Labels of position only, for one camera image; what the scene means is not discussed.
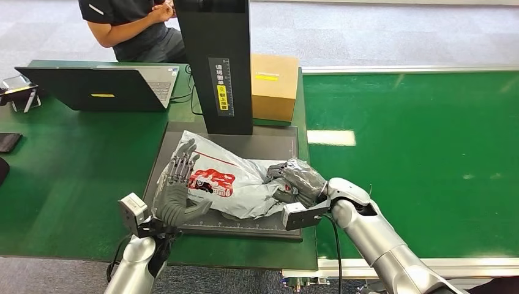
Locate green desk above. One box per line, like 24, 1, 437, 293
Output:
0, 59, 318, 271

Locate flat black phone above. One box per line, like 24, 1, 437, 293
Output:
0, 133, 23, 154

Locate black inbound scanning machine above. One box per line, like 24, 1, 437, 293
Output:
144, 0, 303, 242

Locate black robot body edge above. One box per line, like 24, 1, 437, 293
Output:
466, 276, 519, 294

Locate person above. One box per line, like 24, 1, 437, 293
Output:
78, 0, 189, 64

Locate grey plastic mailer package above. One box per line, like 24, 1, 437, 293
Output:
152, 130, 313, 220

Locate brown cardboard delivery box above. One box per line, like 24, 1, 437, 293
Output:
250, 53, 300, 123

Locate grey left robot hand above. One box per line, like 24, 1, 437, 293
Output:
154, 138, 212, 227

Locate phone on stand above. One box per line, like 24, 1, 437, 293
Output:
0, 75, 42, 113

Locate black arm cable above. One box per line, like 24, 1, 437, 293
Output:
322, 214, 344, 294
106, 233, 132, 284

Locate person's right hand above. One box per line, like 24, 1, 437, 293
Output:
147, 4, 174, 23

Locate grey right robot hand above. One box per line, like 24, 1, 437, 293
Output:
265, 158, 329, 208

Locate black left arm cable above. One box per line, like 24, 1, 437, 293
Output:
106, 233, 132, 284

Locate black laptop cable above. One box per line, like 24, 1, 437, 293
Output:
170, 64, 204, 116

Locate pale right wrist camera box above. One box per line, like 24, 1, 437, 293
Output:
282, 200, 331, 232

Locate black laptop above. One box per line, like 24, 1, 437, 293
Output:
15, 64, 181, 112

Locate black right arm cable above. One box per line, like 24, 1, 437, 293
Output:
322, 214, 344, 294

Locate green conveyor belt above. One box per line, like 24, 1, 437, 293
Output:
282, 64, 519, 281

